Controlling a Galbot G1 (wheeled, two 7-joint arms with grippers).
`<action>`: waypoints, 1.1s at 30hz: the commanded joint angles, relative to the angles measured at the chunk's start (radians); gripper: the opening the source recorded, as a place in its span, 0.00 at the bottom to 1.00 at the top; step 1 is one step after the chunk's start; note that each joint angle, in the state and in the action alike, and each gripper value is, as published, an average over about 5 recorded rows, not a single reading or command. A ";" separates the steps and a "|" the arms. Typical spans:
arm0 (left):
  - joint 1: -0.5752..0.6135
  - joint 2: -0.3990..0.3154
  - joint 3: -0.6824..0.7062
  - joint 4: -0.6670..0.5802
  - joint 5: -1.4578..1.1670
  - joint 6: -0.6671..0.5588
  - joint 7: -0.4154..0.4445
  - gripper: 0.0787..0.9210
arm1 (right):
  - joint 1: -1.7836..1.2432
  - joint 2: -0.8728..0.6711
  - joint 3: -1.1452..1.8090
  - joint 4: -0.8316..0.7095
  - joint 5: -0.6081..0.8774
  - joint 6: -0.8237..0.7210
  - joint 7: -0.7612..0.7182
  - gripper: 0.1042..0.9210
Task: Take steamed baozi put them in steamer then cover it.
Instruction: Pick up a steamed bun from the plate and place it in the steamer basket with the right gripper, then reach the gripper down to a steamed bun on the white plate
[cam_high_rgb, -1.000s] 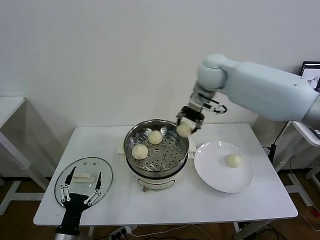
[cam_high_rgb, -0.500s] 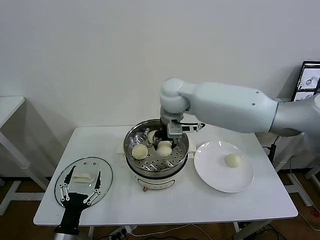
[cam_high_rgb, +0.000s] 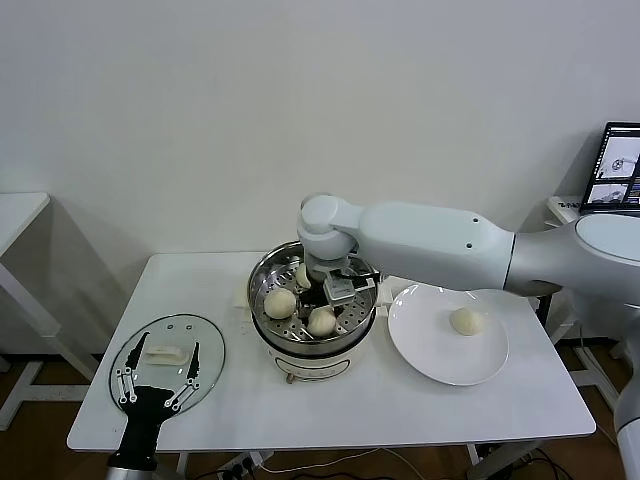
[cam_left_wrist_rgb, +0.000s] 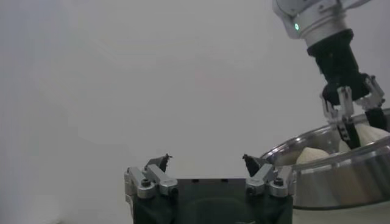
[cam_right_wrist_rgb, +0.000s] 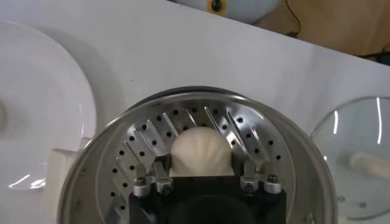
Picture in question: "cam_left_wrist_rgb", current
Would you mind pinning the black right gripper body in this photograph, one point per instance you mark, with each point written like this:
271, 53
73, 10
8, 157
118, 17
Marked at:
338, 64

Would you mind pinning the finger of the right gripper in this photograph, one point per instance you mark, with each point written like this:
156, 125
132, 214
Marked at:
376, 117
345, 103

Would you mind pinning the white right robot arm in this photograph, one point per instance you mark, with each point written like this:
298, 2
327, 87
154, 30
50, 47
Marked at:
320, 18

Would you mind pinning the stainless steel steamer basket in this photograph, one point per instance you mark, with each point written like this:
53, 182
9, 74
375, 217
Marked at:
335, 188

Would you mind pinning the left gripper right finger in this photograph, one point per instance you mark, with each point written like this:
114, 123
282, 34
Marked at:
268, 182

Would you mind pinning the white steamed baozi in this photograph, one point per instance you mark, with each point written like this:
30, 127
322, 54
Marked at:
370, 137
310, 156

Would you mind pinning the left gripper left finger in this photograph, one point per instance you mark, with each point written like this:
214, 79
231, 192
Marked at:
152, 182

